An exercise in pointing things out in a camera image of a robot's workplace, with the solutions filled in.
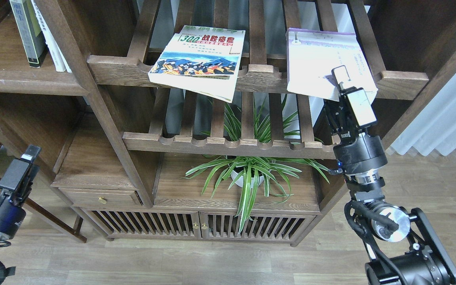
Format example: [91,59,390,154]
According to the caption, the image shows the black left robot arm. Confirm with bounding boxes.
[0,145,41,284]

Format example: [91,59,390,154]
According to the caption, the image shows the colourful cover paperback book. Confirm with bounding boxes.
[148,25,245,103]

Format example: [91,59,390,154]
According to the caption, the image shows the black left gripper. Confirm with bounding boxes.
[0,145,42,246]

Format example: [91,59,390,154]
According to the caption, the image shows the white curtain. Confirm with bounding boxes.
[391,74,456,156]

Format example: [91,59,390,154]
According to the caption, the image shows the white plant pot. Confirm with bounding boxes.
[230,167,264,189]

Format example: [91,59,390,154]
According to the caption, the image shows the brass drawer knob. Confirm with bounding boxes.
[98,196,108,205]

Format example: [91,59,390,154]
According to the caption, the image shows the green spider plant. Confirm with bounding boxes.
[182,94,330,234]

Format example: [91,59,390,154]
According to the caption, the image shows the white purple-edged book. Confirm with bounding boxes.
[287,28,378,103]

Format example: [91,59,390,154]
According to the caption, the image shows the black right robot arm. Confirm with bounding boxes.
[324,65,456,285]

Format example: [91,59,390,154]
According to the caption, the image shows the black and green book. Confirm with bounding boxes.
[9,0,47,68]

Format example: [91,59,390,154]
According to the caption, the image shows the white upright book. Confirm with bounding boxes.
[31,0,72,73]

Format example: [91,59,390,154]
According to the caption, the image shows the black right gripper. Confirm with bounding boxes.
[323,65,388,185]

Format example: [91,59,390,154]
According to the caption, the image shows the dark wooden bookshelf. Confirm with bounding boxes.
[0,0,456,247]

